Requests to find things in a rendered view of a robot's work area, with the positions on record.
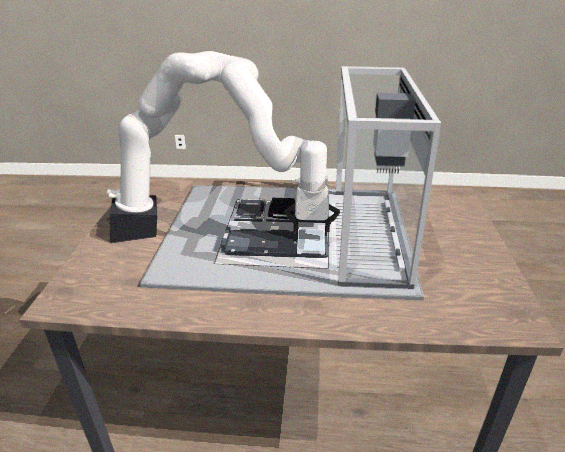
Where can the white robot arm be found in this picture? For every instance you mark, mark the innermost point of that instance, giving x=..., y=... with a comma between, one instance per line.
x=239, y=78

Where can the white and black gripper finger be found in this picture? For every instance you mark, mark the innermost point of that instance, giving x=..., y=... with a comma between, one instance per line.
x=331, y=218
x=292, y=217

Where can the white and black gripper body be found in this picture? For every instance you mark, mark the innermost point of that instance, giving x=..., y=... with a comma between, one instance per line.
x=312, y=205

